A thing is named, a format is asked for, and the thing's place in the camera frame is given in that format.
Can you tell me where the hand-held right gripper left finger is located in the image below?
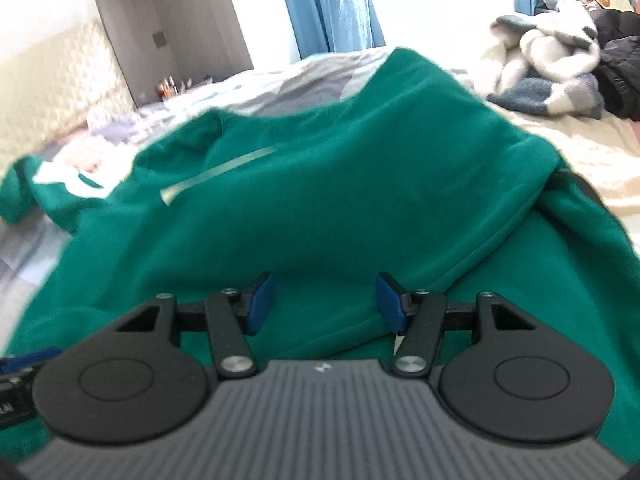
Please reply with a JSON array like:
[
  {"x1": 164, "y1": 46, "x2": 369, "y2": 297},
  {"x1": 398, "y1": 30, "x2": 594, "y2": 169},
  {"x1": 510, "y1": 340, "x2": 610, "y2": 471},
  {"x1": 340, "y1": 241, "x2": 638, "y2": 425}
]
[{"x1": 115, "y1": 272, "x2": 277, "y2": 380}]

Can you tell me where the cream padded headboard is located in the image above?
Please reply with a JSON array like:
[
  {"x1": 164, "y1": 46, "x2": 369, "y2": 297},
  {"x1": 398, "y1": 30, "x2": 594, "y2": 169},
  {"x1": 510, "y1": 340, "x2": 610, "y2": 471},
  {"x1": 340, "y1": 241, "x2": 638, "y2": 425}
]
[{"x1": 0, "y1": 20, "x2": 133, "y2": 151}]

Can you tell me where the white grey fleece blanket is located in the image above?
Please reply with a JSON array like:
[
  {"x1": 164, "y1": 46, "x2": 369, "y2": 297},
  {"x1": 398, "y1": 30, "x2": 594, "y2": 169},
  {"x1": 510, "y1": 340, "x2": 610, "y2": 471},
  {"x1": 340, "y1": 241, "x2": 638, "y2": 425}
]
[{"x1": 472, "y1": 0, "x2": 606, "y2": 121}]

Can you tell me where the white wardrobe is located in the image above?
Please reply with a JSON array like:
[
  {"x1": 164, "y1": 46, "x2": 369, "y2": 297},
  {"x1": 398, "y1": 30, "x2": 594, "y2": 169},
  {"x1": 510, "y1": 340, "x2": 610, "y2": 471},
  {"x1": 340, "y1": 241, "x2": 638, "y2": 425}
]
[{"x1": 85, "y1": 0, "x2": 256, "y2": 108}]

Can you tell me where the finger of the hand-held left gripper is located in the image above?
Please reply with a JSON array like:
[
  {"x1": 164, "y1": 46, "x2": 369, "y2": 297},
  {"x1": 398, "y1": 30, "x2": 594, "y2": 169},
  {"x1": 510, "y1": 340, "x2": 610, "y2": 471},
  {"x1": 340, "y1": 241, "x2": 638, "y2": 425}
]
[{"x1": 0, "y1": 349, "x2": 53, "y2": 378}]

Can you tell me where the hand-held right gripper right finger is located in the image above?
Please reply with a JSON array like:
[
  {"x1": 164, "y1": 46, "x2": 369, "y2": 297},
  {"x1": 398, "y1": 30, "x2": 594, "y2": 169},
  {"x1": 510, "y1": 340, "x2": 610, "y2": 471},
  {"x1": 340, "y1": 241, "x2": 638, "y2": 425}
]
[{"x1": 375, "y1": 271, "x2": 540, "y2": 377}]

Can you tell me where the blue curtain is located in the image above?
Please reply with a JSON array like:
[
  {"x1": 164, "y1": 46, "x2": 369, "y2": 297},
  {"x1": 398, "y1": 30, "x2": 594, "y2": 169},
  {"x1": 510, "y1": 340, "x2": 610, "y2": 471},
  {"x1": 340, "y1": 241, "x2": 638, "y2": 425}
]
[{"x1": 274, "y1": 0, "x2": 386, "y2": 58}]

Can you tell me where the patchwork quilt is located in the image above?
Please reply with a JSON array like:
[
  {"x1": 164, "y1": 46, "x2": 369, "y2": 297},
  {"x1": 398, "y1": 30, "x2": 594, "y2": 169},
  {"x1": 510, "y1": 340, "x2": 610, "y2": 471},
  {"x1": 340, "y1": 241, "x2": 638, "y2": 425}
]
[{"x1": 0, "y1": 45, "x2": 640, "y2": 311}]

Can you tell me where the light blue mesh garment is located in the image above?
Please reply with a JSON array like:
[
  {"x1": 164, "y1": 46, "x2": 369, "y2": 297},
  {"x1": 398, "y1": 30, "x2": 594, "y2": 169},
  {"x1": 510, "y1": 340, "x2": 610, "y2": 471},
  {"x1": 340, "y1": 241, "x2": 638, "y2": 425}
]
[{"x1": 324, "y1": 0, "x2": 373, "y2": 53}]

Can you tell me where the group of bottles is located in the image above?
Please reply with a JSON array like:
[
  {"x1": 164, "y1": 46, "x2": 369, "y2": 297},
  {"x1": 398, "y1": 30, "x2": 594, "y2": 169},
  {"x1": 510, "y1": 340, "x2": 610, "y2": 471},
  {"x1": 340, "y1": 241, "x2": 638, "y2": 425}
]
[{"x1": 155, "y1": 76, "x2": 193, "y2": 101}]

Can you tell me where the black puffer jacket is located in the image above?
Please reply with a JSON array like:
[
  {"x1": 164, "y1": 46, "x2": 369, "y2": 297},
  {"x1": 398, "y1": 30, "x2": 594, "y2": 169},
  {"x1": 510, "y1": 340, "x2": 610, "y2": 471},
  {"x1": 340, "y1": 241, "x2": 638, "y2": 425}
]
[{"x1": 592, "y1": 10, "x2": 640, "y2": 121}]

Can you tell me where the green hoodie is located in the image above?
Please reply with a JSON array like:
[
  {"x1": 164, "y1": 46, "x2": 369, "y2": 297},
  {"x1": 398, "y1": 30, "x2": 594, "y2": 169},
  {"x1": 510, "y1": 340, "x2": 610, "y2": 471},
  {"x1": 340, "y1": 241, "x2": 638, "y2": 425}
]
[{"x1": 0, "y1": 47, "x2": 640, "y2": 466}]

